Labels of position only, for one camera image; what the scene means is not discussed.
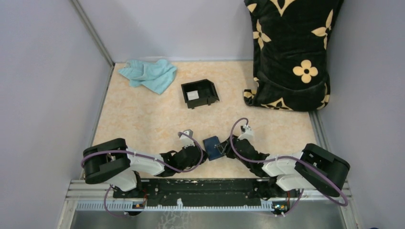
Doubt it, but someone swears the blue leather card holder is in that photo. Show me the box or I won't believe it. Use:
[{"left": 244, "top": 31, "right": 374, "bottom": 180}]
[{"left": 203, "top": 136, "right": 224, "bottom": 161}]

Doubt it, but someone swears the grey credit card stack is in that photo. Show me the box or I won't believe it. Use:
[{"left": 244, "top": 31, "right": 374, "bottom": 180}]
[{"left": 186, "top": 90, "right": 200, "bottom": 101}]

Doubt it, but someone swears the black plastic card box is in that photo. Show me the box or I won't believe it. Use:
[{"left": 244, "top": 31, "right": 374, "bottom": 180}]
[{"left": 181, "top": 79, "right": 220, "bottom": 109}]

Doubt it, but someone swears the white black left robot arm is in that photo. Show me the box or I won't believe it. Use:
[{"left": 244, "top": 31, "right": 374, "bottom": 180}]
[{"left": 81, "top": 138, "right": 208, "bottom": 198}]

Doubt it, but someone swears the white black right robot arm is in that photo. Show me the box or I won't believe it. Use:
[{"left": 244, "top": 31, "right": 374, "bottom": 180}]
[{"left": 217, "top": 136, "right": 351, "bottom": 197}]

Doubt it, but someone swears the light blue cloth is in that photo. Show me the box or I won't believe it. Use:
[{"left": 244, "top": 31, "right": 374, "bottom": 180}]
[{"left": 118, "top": 59, "right": 177, "bottom": 94}]

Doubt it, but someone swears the black floral cushion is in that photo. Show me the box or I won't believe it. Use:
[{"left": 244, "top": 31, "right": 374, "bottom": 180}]
[{"left": 244, "top": 0, "right": 343, "bottom": 112}]

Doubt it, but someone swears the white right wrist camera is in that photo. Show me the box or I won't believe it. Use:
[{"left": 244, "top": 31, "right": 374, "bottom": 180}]
[{"left": 238, "top": 125, "right": 254, "bottom": 141}]

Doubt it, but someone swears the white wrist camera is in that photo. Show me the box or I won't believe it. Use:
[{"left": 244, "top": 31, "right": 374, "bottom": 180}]
[
  {"left": 179, "top": 129, "right": 195, "bottom": 148},
  {"left": 238, "top": 125, "right": 254, "bottom": 141}
]

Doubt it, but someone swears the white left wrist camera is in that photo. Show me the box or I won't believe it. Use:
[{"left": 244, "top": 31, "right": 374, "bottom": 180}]
[{"left": 179, "top": 129, "right": 195, "bottom": 148}]

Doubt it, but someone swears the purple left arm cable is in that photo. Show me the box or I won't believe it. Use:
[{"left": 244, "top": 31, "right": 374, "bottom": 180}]
[{"left": 80, "top": 131, "right": 204, "bottom": 219}]

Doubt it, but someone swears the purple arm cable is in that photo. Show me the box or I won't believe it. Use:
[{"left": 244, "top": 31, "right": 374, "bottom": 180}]
[
  {"left": 229, "top": 117, "right": 349, "bottom": 217},
  {"left": 80, "top": 131, "right": 204, "bottom": 219}
]

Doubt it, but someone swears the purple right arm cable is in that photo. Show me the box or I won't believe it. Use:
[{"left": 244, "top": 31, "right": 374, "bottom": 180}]
[{"left": 229, "top": 117, "right": 349, "bottom": 217}]

